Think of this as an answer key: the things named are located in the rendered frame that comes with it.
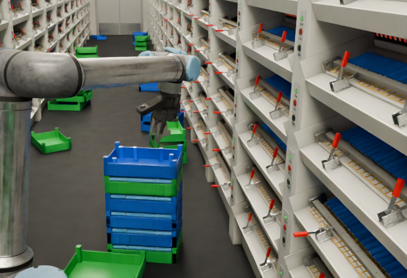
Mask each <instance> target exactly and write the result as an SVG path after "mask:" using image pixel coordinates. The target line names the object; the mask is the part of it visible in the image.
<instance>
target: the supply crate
mask: <svg viewBox="0 0 407 278"><path fill-rule="evenodd" d="M119 146H121V143H120V141H116V142H115V149H114V150H113V151H112V152H111V154H110V155H109V156H104V157H103V162H104V176H125V177H149V178H161V179H176V178H177V175H178V172H179V170H180V166H181V164H182V144H178V146H177V149H166V148H163V151H164V161H163V162H159V148H141V147H138V148H137V161H134V160H133V147H123V160H122V161H120V160H119ZM169 154H174V159H172V160H171V166H170V160H169ZM113 157H116V158H117V163H116V164H115V163H112V158H113Z"/></svg>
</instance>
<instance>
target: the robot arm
mask: <svg viewBox="0 0 407 278"><path fill-rule="evenodd" d="M199 75H200V60H199V58H198V57H196V56H193V55H188V54H187V53H186V52H185V51H182V50H179V49H176V48H172V47H166V48H165V49H164V51H144V52H142V53H141V54H140V55H139V56H138V57H119V58H79V59H77V57H76V56H74V55H73V54H71V53H44V52H34V51H22V50H15V49H12V48H0V278H68V277H67V275H66V274H65V273H64V272H63V271H61V270H60V269H59V268H56V267H54V266H48V265H41V266H38V268H34V267H33V250H32V249H31V248H30V247H29V246H27V214H28V177H29V158H30V121H31V102H32V98H39V99H62V98H72V97H74V96H76V95H77V94H78V93H79V92H80V91H81V90H93V89H100V88H111V87H123V86H129V85H140V84H152V83H158V86H157V88H158V89H159V94H161V95H162V96H161V95H159V96H157V97H155V98H154V99H152V100H150V101H148V102H146V103H144V104H142V105H140V106H138V107H136V110H137V112H138V113H139V114H140V115H141V116H145V115H147V114H148V113H151V112H152V114H151V119H150V132H151V138H152V140H154V137H155V132H157V133H156V138H155V140H156V143H157V144H158V143H159V142H160V140H161V138H162V137H165V136H169V135H170V134H171V131H170V130H169V129H168V128H167V121H168V122H178V119H179V114H180V109H179V102H180V97H181V94H180V90H181V86H182V81H187V82H194V81H196V80H197V79H198V77H199ZM177 114H178V117H177Z"/></svg>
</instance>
